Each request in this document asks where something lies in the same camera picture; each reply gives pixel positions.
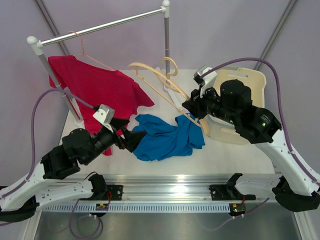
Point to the cream laundry basket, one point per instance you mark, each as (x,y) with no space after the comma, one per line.
(240,88)

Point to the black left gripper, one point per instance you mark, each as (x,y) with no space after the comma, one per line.
(132,138)

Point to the beige plastic hanger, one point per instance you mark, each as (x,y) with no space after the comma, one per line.
(170,87)

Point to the blue t shirt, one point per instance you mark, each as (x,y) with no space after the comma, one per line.
(163,140)

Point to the pink t shirt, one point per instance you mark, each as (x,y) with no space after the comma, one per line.
(98,86)

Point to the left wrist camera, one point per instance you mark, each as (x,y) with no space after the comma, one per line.
(104,114)

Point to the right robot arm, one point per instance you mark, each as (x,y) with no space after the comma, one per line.
(292,188)

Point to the metal clothes rack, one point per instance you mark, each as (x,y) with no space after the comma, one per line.
(37,45)

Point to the white slotted cable duct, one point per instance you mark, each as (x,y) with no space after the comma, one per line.
(87,207)

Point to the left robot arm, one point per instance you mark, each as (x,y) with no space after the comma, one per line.
(78,148)

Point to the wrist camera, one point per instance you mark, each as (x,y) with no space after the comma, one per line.
(205,78)
(104,114)

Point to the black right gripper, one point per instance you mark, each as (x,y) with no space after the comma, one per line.
(195,104)

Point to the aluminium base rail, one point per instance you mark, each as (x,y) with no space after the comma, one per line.
(176,187)

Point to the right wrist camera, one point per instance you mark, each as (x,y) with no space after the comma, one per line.
(205,78)

